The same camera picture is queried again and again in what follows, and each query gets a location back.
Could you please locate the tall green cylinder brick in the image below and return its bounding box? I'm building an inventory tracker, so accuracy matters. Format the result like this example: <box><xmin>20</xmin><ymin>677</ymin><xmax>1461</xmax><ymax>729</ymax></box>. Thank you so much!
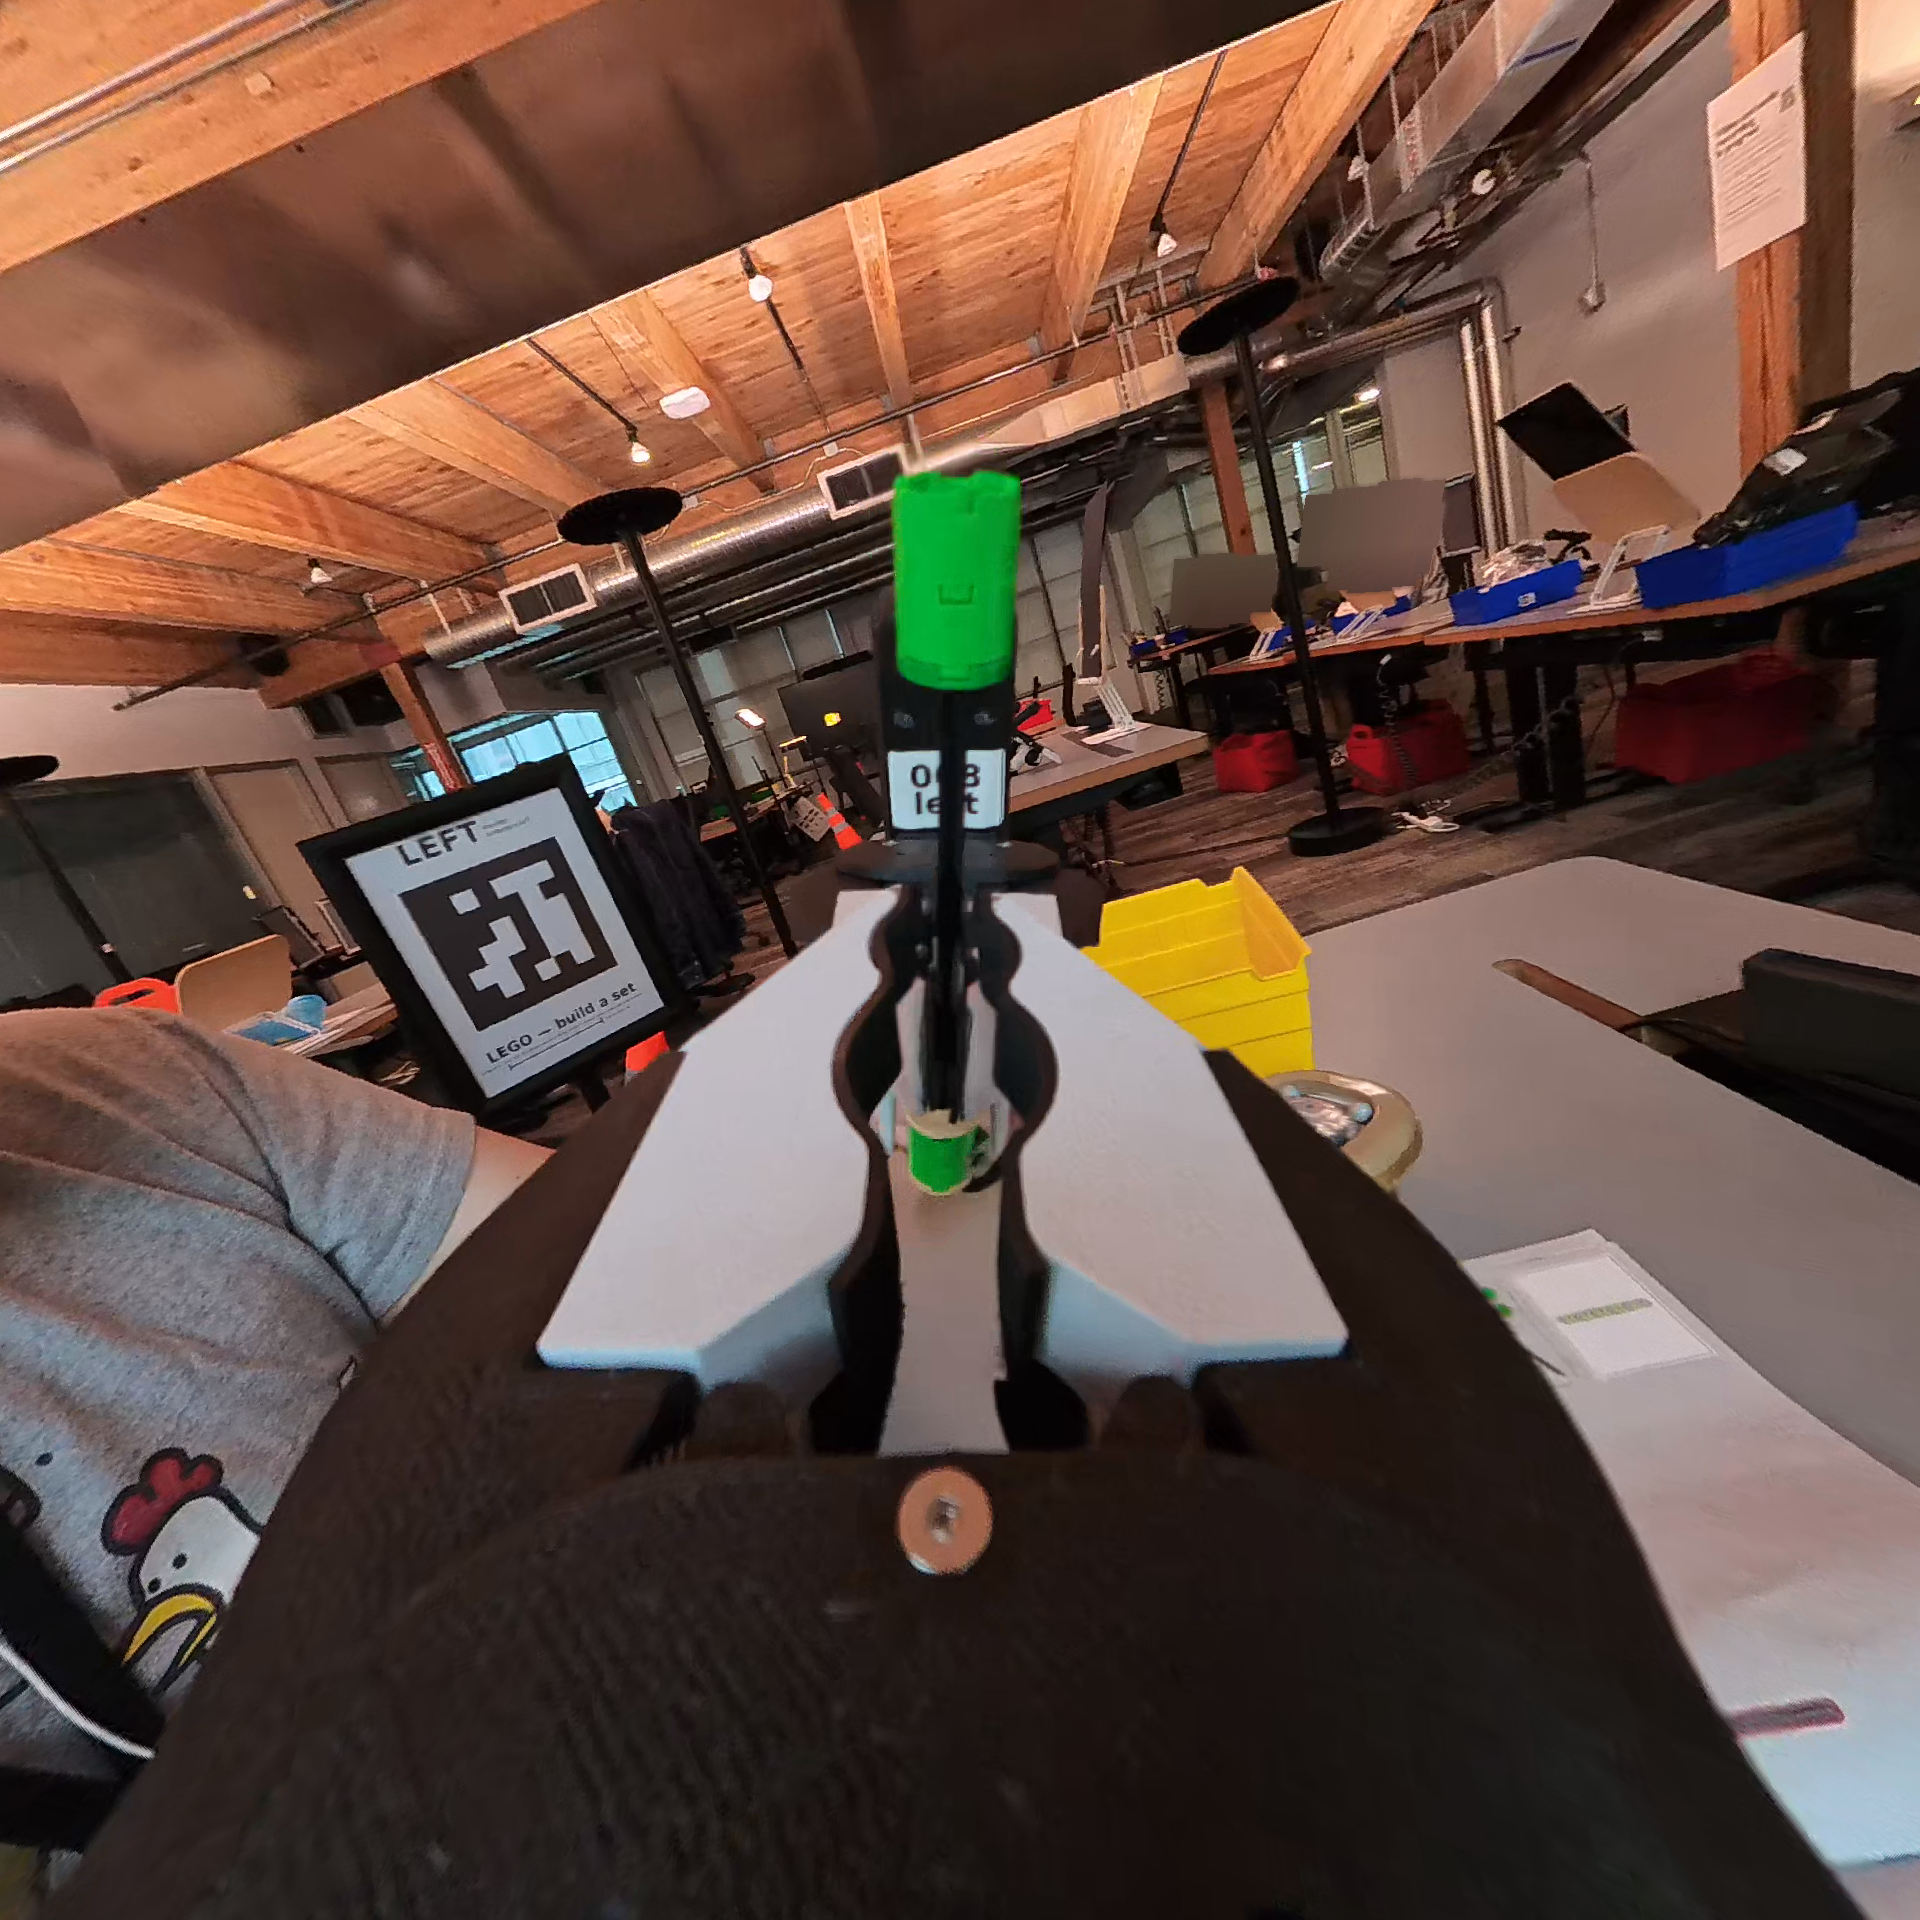
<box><xmin>891</xmin><ymin>468</ymin><xmax>1026</xmax><ymax>691</ymax></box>

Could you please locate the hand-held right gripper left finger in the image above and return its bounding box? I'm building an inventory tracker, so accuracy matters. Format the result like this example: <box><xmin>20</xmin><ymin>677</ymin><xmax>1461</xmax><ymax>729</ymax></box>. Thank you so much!
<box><xmin>535</xmin><ymin>883</ymin><xmax>940</xmax><ymax>1453</ymax></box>

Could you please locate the blue storage bin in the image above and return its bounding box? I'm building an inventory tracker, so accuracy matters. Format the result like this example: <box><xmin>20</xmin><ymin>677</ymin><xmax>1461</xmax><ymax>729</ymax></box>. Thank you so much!
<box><xmin>1452</xmin><ymin>557</ymin><xmax>1587</xmax><ymax>632</ymax></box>
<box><xmin>1634</xmin><ymin>501</ymin><xmax>1862</xmax><ymax>611</ymax></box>

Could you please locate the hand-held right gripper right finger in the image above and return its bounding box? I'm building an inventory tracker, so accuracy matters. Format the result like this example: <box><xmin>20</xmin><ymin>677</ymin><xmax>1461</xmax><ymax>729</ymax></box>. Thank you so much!
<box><xmin>974</xmin><ymin>891</ymin><xmax>1353</xmax><ymax>1453</ymax></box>

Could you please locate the black shoulder strap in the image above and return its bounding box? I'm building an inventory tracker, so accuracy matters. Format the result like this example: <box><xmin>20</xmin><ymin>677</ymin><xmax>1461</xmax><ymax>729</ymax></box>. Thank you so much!
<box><xmin>0</xmin><ymin>1514</ymin><xmax>168</xmax><ymax>1853</ymax></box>

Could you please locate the dark computer monitor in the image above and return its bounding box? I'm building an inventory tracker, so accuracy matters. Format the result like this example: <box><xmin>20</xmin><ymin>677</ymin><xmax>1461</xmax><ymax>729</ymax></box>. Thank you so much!
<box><xmin>776</xmin><ymin>660</ymin><xmax>888</xmax><ymax>752</ymax></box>

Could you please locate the grey desk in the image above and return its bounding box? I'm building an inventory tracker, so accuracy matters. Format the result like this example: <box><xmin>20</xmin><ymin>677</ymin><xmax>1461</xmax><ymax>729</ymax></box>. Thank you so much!
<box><xmin>1081</xmin><ymin>853</ymin><xmax>1920</xmax><ymax>1517</ymax></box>

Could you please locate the black pole stand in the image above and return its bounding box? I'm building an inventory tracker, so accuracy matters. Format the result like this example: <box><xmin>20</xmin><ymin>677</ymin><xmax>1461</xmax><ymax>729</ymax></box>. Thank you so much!
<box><xmin>558</xmin><ymin>486</ymin><xmax>801</xmax><ymax>962</ymax></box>
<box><xmin>0</xmin><ymin>749</ymin><xmax>140</xmax><ymax>991</ymax></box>
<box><xmin>1176</xmin><ymin>274</ymin><xmax>1391</xmax><ymax>859</ymax></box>

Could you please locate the white thin cable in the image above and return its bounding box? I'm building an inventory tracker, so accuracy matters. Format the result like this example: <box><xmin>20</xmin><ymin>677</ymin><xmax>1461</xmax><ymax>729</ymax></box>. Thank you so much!
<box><xmin>0</xmin><ymin>1634</ymin><xmax>163</xmax><ymax>1760</ymax></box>

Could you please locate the wooden chair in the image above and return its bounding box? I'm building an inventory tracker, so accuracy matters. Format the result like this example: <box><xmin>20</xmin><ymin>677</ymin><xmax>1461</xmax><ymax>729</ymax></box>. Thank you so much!
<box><xmin>173</xmin><ymin>935</ymin><xmax>297</xmax><ymax>1038</ymax></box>

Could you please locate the framed marker sign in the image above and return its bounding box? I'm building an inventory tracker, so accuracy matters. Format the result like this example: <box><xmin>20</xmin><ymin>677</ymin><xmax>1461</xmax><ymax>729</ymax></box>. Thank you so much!
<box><xmin>297</xmin><ymin>754</ymin><xmax>696</xmax><ymax>1120</ymax></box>

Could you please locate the white paper notice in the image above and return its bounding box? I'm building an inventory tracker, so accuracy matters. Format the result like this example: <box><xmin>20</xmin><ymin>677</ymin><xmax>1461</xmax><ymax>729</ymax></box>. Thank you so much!
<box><xmin>1707</xmin><ymin>31</ymin><xmax>1812</xmax><ymax>276</ymax></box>

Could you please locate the black rectangular case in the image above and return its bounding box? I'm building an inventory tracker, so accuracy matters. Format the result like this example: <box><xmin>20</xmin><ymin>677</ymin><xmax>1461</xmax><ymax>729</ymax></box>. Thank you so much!
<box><xmin>1642</xmin><ymin>947</ymin><xmax>1920</xmax><ymax>1107</ymax></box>

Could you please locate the open instruction booklet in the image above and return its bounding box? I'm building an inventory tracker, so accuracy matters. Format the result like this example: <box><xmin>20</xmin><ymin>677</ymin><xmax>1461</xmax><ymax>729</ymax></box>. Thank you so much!
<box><xmin>1463</xmin><ymin>1229</ymin><xmax>1920</xmax><ymax>1869</ymax></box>

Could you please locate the yellow storage bin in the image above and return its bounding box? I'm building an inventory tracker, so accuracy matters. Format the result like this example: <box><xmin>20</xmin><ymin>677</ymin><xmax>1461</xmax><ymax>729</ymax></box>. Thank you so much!
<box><xmin>1082</xmin><ymin>865</ymin><xmax>1315</xmax><ymax>1074</ymax></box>

